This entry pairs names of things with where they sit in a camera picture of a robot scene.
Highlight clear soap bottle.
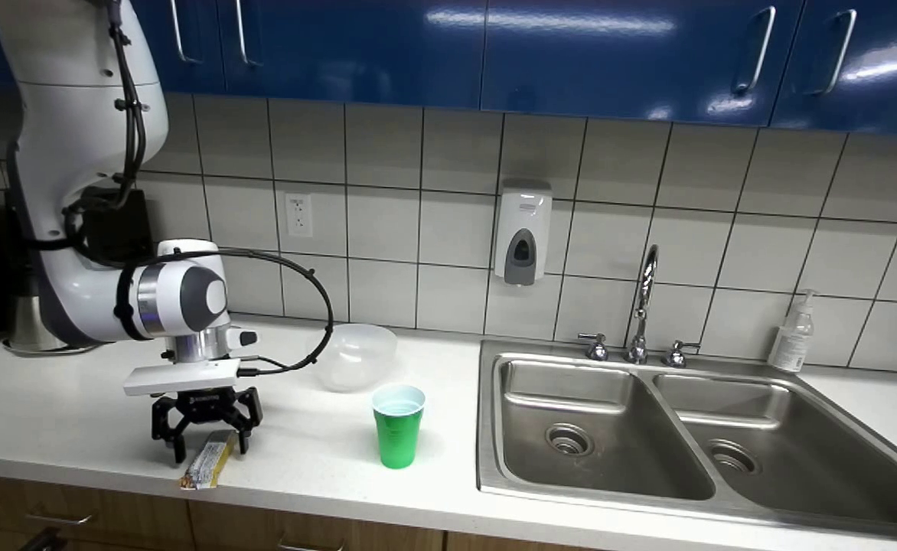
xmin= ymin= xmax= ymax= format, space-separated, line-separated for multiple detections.
xmin=770 ymin=295 xmax=815 ymax=374

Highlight clear plastic bowl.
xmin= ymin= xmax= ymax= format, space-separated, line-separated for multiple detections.
xmin=312 ymin=324 xmax=400 ymax=391

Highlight wooden lower cabinet drawers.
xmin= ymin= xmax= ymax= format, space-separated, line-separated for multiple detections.
xmin=0 ymin=478 xmax=581 ymax=551

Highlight white wall soap dispenser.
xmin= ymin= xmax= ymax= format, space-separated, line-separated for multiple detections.
xmin=493 ymin=183 xmax=552 ymax=287

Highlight white wall outlet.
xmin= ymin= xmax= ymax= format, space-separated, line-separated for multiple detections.
xmin=284 ymin=192 xmax=315 ymax=239

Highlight yellow silver snack packet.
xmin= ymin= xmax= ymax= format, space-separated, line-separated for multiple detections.
xmin=180 ymin=435 xmax=237 ymax=489

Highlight stainless double sink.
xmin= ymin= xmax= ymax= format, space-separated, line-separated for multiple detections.
xmin=474 ymin=344 xmax=897 ymax=541

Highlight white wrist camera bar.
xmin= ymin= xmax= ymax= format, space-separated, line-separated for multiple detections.
xmin=124 ymin=359 xmax=238 ymax=396

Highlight green plastic cup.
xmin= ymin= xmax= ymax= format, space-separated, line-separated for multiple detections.
xmin=375 ymin=386 xmax=426 ymax=469

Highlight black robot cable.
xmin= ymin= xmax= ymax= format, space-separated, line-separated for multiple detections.
xmin=106 ymin=0 xmax=336 ymax=381

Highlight blue upper cabinet doors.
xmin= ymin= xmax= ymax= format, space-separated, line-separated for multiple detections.
xmin=0 ymin=0 xmax=897 ymax=142

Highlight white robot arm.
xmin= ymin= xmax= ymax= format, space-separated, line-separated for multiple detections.
xmin=0 ymin=0 xmax=261 ymax=446

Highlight steel coffee carafe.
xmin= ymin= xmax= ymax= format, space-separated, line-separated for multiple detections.
xmin=7 ymin=296 xmax=61 ymax=354

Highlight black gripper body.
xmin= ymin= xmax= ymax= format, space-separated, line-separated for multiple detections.
xmin=152 ymin=386 xmax=265 ymax=440

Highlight black coffee maker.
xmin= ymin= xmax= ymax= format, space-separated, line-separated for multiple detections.
xmin=0 ymin=183 xmax=168 ymax=359

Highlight chrome faucet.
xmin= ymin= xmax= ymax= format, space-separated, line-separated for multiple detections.
xmin=585 ymin=244 xmax=701 ymax=367

